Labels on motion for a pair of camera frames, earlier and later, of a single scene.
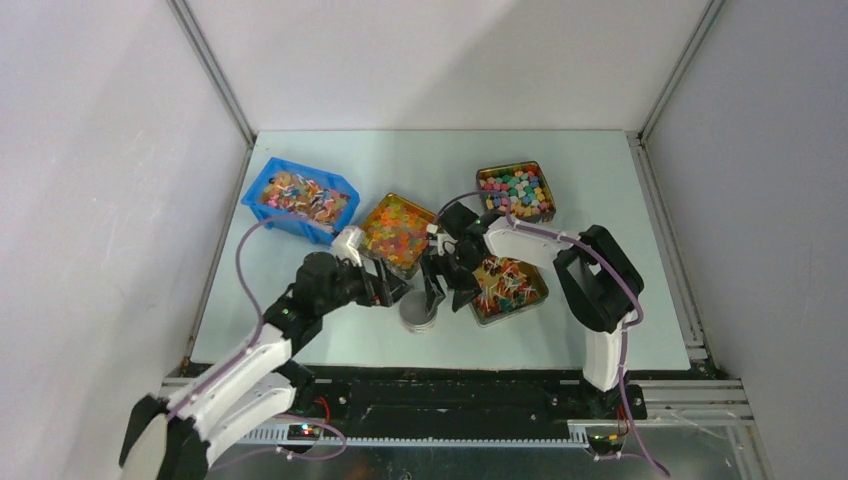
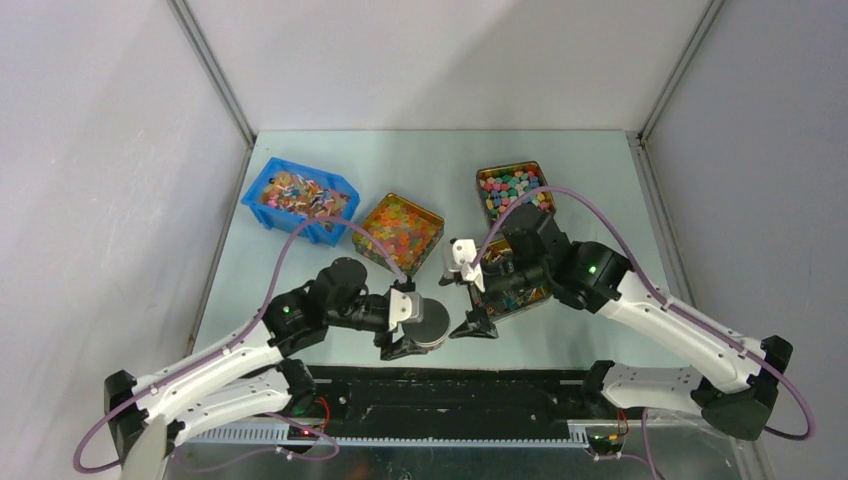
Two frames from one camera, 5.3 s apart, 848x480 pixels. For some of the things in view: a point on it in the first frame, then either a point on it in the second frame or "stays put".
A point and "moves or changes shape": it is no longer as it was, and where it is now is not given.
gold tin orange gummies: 397,233 stays put
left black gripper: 377,291 → 402,347
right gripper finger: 466,290 → 476,325
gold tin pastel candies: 525,185 stays put
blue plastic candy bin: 288,188 stays put
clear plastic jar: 421,328 → 434,344
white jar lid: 413,308 moves or changes shape
